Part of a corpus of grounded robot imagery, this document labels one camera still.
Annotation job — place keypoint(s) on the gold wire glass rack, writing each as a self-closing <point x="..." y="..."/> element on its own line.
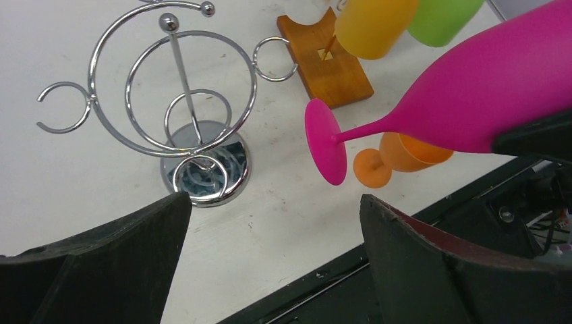
<point x="338" y="79"/>

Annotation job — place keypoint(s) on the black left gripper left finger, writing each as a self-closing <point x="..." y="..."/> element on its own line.
<point x="118" y="272"/>

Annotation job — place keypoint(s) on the orange plastic wine glass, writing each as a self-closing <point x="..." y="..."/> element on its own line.
<point x="373" y="167"/>

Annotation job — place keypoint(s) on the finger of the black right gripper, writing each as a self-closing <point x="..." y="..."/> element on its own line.
<point x="546" y="138"/>

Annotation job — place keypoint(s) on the silver wire glass rack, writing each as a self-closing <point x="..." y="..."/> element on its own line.
<point x="203" y="155"/>

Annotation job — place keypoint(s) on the green plastic wine glass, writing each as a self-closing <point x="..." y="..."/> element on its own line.
<point x="437" y="22"/>

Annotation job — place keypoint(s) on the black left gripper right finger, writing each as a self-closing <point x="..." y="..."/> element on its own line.
<point x="425" y="275"/>

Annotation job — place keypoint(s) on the pink plastic wine glass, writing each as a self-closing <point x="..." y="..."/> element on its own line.
<point x="503" y="77"/>

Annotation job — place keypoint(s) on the yellow wine glass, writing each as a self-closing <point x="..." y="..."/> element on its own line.
<point x="368" y="29"/>

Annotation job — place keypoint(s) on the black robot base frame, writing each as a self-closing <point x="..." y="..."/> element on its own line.
<point x="492" y="212"/>

